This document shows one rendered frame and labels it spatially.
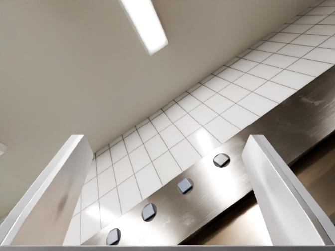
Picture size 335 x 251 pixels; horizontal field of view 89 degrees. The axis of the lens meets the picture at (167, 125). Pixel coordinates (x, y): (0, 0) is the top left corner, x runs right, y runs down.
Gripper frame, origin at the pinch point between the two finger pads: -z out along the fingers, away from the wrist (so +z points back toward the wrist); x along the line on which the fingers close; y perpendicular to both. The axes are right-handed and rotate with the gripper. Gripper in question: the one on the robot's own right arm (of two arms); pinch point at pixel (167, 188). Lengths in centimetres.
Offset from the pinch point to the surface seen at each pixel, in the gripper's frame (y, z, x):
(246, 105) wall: 36, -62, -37
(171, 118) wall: 52, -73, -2
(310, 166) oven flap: 36, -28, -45
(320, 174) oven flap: 35, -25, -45
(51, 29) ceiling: 7, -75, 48
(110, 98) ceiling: 41, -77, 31
